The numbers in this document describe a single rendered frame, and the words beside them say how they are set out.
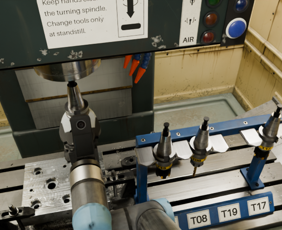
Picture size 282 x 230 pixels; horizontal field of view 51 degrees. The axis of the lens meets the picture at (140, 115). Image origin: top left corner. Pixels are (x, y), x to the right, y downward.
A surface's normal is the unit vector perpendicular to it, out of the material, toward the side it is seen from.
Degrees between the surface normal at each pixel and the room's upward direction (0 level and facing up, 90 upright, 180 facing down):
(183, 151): 0
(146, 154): 0
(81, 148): 59
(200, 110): 0
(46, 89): 90
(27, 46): 90
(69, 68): 90
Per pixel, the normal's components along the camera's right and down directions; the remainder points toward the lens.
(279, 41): -0.98, 0.15
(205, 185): -0.01, -0.75
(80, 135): 0.24, 0.15
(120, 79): 0.21, 0.63
